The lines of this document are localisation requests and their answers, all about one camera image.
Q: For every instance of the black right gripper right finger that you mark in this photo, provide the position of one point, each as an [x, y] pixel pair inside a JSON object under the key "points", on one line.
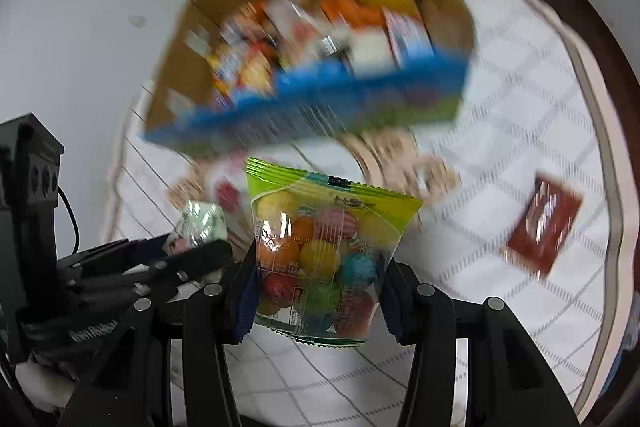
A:
{"points": [[509, 381]]}

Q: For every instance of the red white snack packet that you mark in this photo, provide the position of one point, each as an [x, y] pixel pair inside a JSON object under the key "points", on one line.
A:
{"points": [[409, 39]]}

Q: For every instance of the cardboard box with blue print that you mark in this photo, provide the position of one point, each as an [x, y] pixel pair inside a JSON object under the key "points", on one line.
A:
{"points": [[331, 79]]}

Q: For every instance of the brown jerky packet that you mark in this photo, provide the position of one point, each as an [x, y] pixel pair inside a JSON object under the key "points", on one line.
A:
{"points": [[538, 237]]}

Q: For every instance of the white green small snack packet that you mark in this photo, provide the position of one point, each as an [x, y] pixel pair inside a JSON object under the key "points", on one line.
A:
{"points": [[200, 223]]}

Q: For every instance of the yellow Korean cheese noodle packet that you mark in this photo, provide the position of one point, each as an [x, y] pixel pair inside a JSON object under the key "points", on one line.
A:
{"points": [[244, 69]]}

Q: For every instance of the green colourful candy bag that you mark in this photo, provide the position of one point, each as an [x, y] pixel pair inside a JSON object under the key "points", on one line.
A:
{"points": [[322, 246]]}

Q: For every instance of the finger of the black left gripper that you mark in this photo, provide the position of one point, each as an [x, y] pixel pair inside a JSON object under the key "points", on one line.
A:
{"points": [[172, 271], [112, 258]]}

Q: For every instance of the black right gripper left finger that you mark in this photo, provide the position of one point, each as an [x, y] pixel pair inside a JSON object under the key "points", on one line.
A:
{"points": [[129, 384]]}

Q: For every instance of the orange snack packet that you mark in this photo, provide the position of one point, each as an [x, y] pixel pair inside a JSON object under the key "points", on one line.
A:
{"points": [[353, 13]]}

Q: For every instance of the white floral quilted bedspread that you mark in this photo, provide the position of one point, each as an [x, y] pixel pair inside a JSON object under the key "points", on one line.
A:
{"points": [[535, 102]]}

